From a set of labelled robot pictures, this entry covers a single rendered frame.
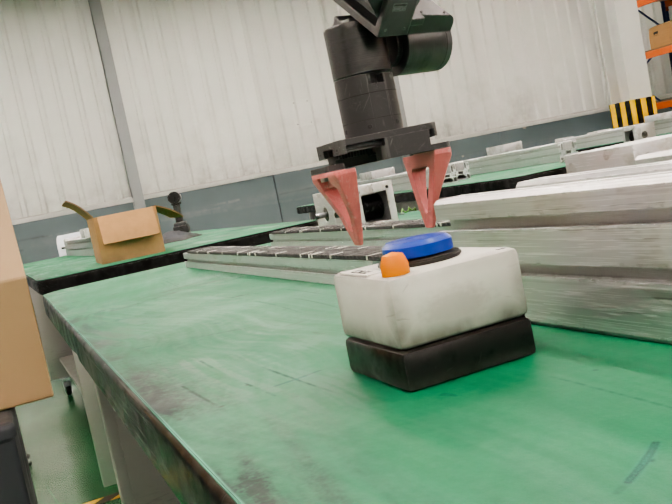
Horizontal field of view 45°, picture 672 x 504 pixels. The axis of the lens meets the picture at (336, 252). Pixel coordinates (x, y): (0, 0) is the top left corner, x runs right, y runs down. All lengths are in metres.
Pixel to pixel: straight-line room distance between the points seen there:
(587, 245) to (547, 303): 0.06
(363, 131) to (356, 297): 0.33
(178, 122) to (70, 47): 1.72
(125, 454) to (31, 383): 1.20
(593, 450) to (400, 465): 0.07
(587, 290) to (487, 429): 0.15
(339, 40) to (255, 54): 11.53
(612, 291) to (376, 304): 0.13
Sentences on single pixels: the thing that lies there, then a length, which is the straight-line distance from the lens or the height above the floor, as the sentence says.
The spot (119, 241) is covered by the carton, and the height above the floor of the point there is 0.84.
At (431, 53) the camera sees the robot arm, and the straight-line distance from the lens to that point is 0.82.
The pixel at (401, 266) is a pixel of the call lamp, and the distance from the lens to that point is 0.42.
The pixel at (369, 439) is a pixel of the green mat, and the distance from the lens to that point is 0.37.
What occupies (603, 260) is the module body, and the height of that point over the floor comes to 0.82.
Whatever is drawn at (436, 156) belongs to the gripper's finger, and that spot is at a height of 0.90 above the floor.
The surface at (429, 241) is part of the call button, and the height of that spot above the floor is 0.85.
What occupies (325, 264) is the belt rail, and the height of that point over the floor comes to 0.80.
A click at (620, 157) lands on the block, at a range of 0.73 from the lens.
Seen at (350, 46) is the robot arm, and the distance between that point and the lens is 0.77.
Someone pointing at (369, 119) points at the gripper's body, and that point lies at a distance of 0.76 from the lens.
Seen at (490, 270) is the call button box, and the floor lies 0.83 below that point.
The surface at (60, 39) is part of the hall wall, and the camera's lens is 11.83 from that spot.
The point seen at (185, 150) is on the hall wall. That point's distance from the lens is 11.84.
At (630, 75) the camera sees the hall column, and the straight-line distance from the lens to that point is 8.72.
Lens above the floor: 0.89
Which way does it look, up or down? 5 degrees down
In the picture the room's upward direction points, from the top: 11 degrees counter-clockwise
